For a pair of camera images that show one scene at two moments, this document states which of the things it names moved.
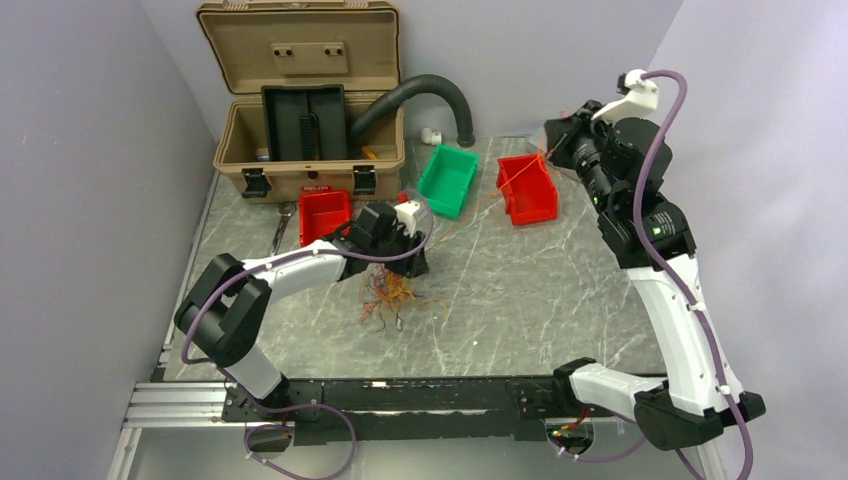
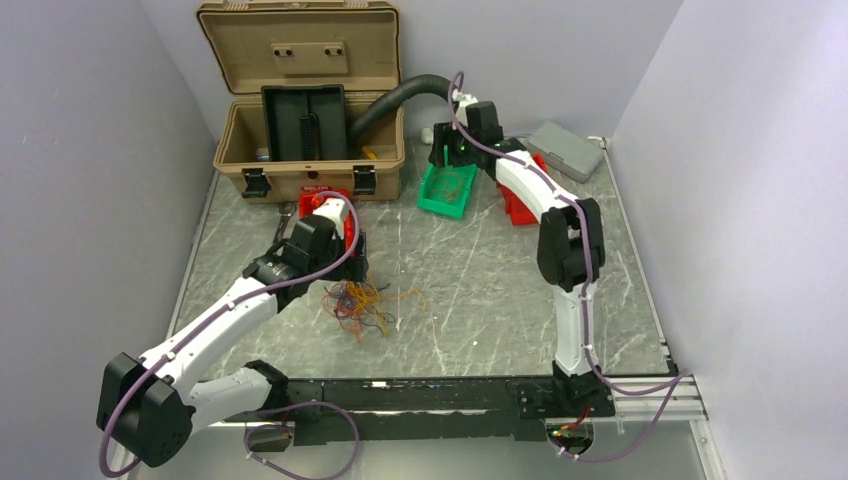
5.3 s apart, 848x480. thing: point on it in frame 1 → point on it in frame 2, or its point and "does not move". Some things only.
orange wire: x=486 y=197 → x=449 y=189
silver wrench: x=286 y=209 does not move
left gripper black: x=412 y=267 → x=353 y=268
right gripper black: x=564 y=132 → x=444 y=135
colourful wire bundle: x=382 y=288 → x=359 y=303
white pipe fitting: x=429 y=137 does not move
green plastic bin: x=447 y=179 does not move
